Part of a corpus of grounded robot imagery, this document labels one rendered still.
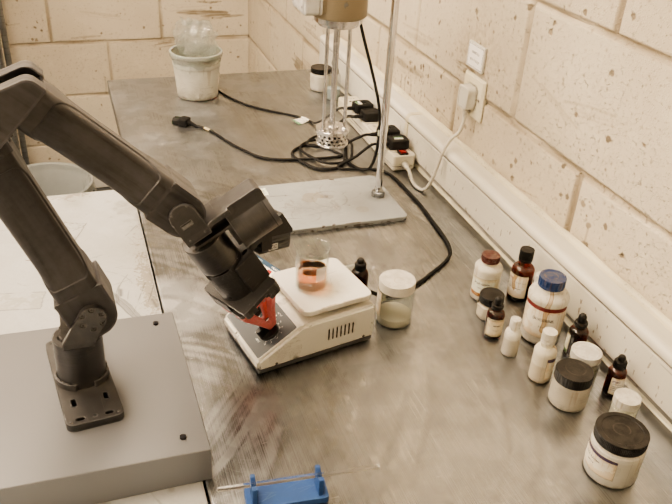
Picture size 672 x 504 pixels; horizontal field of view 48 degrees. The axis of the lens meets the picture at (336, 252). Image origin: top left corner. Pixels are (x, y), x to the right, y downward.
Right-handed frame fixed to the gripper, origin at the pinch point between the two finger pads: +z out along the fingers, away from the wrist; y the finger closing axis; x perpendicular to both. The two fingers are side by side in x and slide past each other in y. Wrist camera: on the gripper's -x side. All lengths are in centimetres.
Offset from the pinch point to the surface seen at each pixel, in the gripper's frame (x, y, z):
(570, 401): -18.3, -35.5, 20.1
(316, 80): -76, 85, 34
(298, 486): 15.3, -22.3, 0.9
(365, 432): 3.9, -20.1, 8.1
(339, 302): -9.0, -5.4, 3.1
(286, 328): -1.0, -2.4, 1.4
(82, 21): -75, 234, 33
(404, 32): -83, 50, 18
